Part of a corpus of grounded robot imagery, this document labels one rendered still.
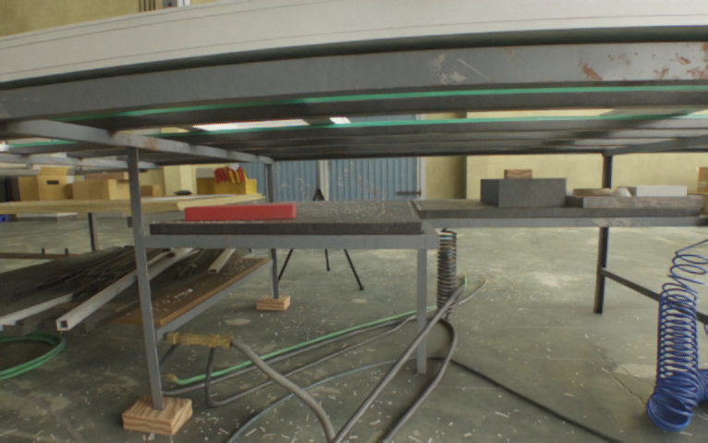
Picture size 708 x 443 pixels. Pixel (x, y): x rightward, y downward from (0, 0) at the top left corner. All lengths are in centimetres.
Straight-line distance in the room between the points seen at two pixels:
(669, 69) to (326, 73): 43
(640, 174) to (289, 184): 680
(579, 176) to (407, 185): 328
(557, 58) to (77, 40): 67
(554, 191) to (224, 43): 114
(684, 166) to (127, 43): 873
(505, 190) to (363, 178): 577
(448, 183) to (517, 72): 659
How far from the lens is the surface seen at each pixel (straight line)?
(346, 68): 49
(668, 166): 866
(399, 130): 106
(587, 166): 786
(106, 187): 188
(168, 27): 59
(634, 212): 141
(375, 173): 694
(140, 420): 125
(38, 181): 230
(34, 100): 75
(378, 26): 49
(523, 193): 133
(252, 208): 99
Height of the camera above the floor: 69
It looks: 7 degrees down
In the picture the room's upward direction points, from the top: 1 degrees counter-clockwise
